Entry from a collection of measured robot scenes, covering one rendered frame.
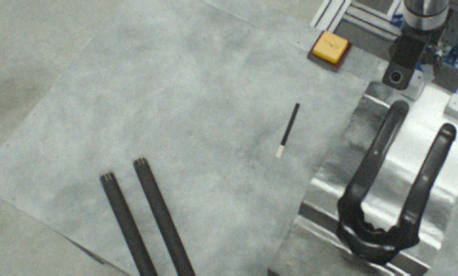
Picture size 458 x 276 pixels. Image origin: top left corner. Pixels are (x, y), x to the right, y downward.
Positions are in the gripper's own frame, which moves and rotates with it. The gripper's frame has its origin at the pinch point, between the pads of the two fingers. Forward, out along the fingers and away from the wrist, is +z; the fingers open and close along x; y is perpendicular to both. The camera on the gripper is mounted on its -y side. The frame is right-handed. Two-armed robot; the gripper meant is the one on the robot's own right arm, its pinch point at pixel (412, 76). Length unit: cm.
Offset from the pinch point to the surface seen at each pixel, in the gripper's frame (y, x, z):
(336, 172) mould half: -25.7, 4.3, -2.4
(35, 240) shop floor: -74, 100, 71
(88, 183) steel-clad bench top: -50, 50, 0
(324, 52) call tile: 1.1, 21.6, 7.6
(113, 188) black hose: -48, 43, -2
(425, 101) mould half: -1.7, -4.1, 5.4
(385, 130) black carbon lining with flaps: -11.7, 0.5, 4.3
